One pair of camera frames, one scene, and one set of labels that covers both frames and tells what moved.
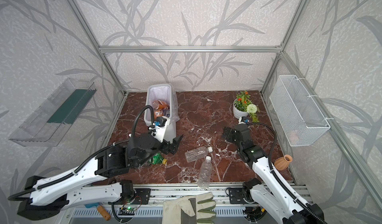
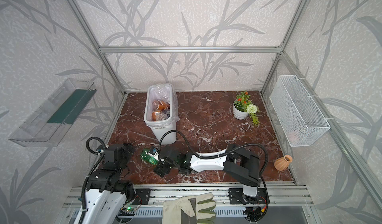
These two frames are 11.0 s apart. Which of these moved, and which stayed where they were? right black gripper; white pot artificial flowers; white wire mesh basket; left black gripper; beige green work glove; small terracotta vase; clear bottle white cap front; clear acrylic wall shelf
Moved: left black gripper; clear bottle white cap front; right black gripper
Stayed: clear acrylic wall shelf; white pot artificial flowers; beige green work glove; white wire mesh basket; small terracotta vase
